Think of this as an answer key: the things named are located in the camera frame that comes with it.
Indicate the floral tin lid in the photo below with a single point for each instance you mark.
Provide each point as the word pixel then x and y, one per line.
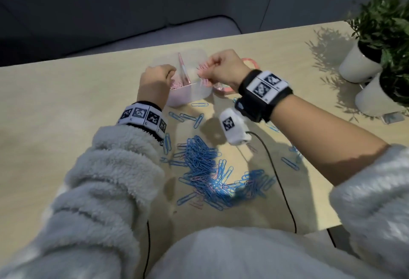
pixel 252 63

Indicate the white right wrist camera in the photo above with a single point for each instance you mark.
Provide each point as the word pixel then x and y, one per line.
pixel 233 125

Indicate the marker wristband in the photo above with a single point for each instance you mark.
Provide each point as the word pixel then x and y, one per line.
pixel 263 90
pixel 142 117

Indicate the clear plastic divided box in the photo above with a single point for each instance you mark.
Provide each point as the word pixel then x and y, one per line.
pixel 191 95

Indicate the person's left forearm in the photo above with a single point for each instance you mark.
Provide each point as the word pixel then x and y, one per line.
pixel 102 199

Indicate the person's right forearm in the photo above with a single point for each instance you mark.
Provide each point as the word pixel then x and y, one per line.
pixel 326 141

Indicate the right marker wristband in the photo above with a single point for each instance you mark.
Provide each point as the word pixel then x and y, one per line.
pixel 263 90

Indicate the group of blue paper clips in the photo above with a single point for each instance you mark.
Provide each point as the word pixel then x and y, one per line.
pixel 198 120

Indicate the small silver object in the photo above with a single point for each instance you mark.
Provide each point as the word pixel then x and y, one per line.
pixel 393 118

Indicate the left marker wristband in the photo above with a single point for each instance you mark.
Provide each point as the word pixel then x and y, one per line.
pixel 142 117

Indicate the heap of pink paper clips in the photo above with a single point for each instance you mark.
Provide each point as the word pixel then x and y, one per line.
pixel 179 84

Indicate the person's left hand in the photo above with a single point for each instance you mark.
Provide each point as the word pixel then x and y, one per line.
pixel 155 83

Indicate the person's right hand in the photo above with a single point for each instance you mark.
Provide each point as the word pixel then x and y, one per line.
pixel 227 67

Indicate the dark grey sofa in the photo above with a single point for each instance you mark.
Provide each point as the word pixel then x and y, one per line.
pixel 127 10

